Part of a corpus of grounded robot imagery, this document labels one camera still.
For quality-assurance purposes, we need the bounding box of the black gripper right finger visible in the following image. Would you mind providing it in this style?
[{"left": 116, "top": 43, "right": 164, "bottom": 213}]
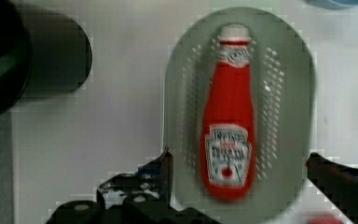
[{"left": 305, "top": 152, "right": 358, "bottom": 224}]

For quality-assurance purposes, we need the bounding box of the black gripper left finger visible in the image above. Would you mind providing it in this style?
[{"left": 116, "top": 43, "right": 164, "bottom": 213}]
[{"left": 46, "top": 149, "right": 220, "bottom": 224}]

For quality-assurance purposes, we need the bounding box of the red ketchup bottle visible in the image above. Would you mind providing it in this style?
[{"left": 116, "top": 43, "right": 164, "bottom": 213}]
[{"left": 200, "top": 23, "right": 256, "bottom": 202}]

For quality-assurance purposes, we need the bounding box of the large red strawberry toy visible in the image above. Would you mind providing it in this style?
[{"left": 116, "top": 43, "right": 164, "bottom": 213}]
[{"left": 307, "top": 216, "right": 344, "bottom": 224}]

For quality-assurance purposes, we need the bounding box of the blue round bowl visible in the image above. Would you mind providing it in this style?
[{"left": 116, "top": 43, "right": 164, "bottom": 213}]
[{"left": 303, "top": 0, "right": 358, "bottom": 9}]

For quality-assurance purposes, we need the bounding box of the lower black cylinder post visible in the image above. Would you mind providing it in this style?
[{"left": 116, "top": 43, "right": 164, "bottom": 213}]
[{"left": 0, "top": 0, "right": 92, "bottom": 114}]

